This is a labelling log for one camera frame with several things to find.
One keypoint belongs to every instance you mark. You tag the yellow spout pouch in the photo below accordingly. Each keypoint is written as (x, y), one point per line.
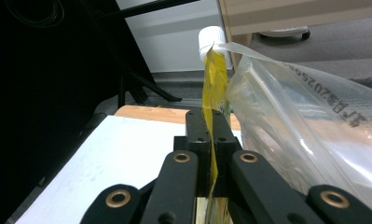
(214, 81)

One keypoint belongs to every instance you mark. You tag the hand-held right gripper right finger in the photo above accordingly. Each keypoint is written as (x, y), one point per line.
(224, 140)

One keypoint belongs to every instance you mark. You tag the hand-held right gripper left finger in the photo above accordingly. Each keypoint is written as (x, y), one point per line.
(200, 137)

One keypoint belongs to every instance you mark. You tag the black frame bar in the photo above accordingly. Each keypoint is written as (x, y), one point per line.
(149, 8)

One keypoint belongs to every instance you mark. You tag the black metal stand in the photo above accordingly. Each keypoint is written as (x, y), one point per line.
(143, 90)

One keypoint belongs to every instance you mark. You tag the rolling chair base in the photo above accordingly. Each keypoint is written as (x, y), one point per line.
(286, 32)

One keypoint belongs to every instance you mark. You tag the clear bag of black fungus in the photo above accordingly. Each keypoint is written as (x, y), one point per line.
(298, 124)

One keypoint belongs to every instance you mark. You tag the white cabinet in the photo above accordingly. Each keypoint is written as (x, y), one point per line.
(168, 40)

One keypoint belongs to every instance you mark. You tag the black curtain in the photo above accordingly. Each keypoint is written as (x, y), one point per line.
(34, 93)

